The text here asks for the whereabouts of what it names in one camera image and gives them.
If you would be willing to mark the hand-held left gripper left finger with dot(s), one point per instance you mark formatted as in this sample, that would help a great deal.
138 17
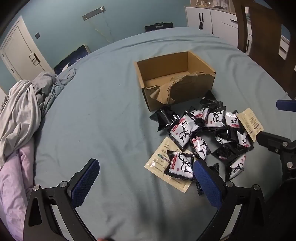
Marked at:
85 183

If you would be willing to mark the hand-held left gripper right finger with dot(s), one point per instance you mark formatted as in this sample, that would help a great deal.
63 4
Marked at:
208 185

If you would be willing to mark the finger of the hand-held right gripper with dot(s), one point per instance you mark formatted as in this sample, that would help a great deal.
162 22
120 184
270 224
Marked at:
275 141
286 105

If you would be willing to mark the beige sachet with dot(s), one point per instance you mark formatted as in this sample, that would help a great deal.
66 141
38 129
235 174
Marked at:
157 162
252 125

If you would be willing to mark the pile of black-and-white packets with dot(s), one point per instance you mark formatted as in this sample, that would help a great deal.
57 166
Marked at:
208 134

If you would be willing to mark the torn cardboard box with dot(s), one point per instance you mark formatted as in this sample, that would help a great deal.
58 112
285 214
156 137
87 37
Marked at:
161 76

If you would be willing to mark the pink quilt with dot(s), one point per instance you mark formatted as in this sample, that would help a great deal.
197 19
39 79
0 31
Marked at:
13 185

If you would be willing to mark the brown wooden chair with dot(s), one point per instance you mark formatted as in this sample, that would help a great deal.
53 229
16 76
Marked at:
266 34

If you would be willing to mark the light blue bed sheet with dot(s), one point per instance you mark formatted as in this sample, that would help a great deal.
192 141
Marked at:
104 104

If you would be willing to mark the crumpled grey sheet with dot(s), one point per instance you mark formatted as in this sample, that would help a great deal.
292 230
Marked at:
20 115

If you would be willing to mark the white cabinet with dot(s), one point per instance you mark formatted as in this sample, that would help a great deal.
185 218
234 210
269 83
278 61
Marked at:
219 20

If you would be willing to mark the dark blue canvas picture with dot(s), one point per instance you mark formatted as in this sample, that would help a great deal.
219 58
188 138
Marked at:
71 58

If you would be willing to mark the white door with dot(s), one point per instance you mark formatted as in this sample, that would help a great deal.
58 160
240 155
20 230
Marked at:
18 51

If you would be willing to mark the grey wall switch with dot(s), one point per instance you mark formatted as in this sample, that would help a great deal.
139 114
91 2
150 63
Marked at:
37 35

